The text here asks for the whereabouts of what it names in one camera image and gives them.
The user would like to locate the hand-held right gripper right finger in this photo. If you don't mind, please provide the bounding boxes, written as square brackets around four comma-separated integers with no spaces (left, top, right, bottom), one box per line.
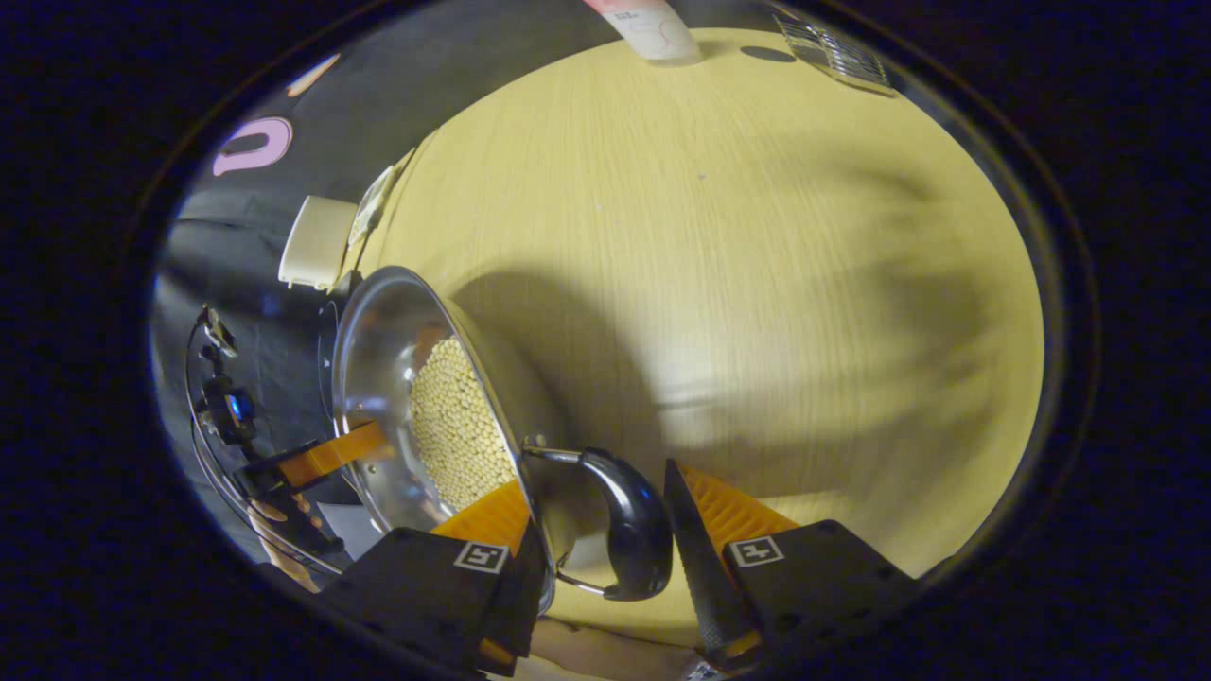
[662,459,914,672]

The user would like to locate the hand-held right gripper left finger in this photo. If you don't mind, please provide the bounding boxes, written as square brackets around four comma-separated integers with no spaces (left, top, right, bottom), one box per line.
[326,478,550,677]

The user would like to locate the steel pot with black handles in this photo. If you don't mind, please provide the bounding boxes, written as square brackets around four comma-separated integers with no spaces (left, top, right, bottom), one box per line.
[331,265,675,616]

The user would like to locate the pile of yellow beans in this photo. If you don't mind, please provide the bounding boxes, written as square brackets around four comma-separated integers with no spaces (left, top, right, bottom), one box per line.
[409,338,519,512]

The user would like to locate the white toaster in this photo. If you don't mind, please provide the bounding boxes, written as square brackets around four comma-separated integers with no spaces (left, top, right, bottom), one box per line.
[278,195,359,290]

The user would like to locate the white divided plate of beans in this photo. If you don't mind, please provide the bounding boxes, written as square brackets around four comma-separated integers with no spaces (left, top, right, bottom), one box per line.
[348,166,398,247]

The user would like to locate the clear glass cup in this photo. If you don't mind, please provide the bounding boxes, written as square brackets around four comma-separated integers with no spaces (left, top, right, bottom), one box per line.
[776,14,895,96]

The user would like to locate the clear bottle with pink label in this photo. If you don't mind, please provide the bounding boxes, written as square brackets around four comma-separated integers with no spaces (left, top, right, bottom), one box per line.
[584,0,701,62]

